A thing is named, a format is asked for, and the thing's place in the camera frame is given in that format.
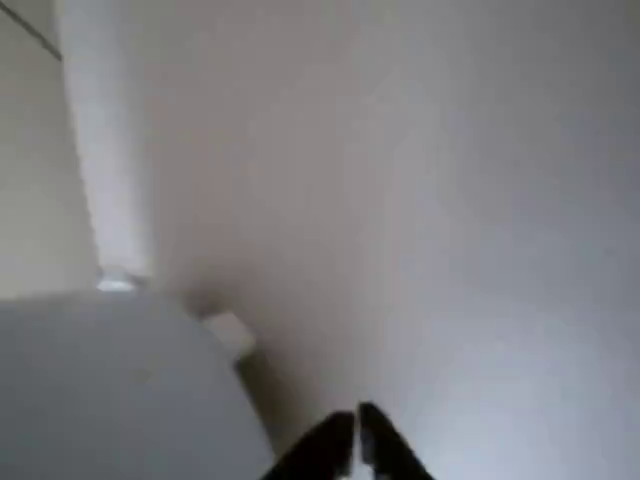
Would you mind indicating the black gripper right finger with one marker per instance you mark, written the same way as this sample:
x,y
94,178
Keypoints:
x,y
385,455

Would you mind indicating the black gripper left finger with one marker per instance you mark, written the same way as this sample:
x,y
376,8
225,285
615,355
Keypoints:
x,y
332,450

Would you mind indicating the white rice cooker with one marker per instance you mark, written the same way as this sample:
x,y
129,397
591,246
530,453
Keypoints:
x,y
110,390

